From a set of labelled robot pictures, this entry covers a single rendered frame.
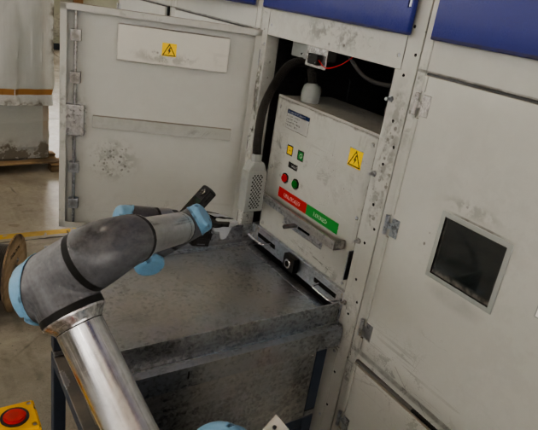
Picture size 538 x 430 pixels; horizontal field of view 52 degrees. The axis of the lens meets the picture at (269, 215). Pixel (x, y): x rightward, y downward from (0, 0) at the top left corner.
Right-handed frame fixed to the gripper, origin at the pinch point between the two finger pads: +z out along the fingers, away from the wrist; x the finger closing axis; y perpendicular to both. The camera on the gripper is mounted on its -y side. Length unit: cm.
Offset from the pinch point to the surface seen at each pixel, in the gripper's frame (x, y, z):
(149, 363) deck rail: 27.7, 26.7, -31.2
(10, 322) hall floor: -130, 113, -23
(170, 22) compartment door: -44, -48, -14
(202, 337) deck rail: 27.7, 20.4, -18.7
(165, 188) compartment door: -45.7, 7.5, -0.8
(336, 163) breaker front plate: 9.7, -23.7, 22.1
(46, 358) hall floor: -95, 111, -13
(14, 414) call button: 38, 28, -62
